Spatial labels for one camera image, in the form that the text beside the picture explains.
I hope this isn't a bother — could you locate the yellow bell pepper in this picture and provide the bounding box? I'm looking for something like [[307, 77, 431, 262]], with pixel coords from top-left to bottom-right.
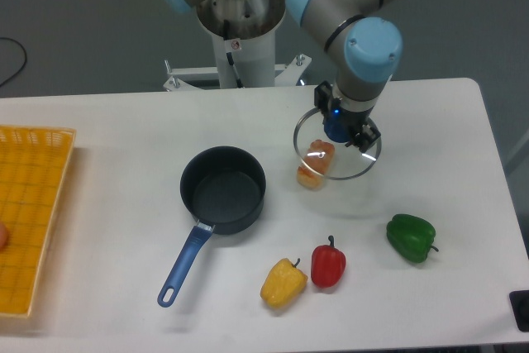
[[260, 258, 308, 309]]

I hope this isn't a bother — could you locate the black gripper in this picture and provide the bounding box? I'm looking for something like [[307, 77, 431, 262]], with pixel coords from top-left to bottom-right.
[[313, 81, 381, 153]]

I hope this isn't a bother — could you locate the orange round object in basket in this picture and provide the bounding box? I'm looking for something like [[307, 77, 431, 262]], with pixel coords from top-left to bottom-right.
[[0, 222, 9, 250]]

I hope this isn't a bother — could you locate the red bell pepper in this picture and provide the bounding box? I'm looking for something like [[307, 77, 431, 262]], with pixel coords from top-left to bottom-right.
[[311, 235, 346, 289]]

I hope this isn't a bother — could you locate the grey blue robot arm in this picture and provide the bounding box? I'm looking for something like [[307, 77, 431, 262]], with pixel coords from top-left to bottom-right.
[[165, 0, 403, 152]]

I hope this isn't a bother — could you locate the orange glazed bread loaf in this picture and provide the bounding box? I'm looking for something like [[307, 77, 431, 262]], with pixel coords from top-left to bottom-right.
[[296, 139, 336, 190]]

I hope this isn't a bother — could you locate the dark saucepan with blue handle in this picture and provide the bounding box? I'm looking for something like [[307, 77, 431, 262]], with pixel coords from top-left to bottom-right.
[[157, 146, 266, 308]]

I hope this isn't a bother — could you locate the black device at table corner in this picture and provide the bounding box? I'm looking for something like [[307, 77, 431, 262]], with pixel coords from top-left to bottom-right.
[[509, 290, 529, 332]]

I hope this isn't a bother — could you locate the yellow woven basket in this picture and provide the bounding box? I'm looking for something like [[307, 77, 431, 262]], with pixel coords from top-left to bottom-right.
[[1, 125, 76, 318]]

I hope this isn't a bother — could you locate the black cable on floor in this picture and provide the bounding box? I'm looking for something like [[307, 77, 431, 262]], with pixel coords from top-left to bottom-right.
[[0, 36, 28, 88]]

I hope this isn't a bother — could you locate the black cable on pedestal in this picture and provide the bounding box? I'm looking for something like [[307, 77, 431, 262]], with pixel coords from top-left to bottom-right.
[[222, 18, 245, 89]]

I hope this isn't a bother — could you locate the green bell pepper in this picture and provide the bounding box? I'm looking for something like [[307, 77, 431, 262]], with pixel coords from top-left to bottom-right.
[[386, 213, 439, 264]]

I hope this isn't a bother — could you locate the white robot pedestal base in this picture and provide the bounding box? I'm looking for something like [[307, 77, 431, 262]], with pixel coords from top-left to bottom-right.
[[164, 0, 312, 92]]

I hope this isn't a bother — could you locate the glass lid with blue knob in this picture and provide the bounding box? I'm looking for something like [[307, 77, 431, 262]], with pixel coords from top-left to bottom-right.
[[293, 108, 382, 181]]

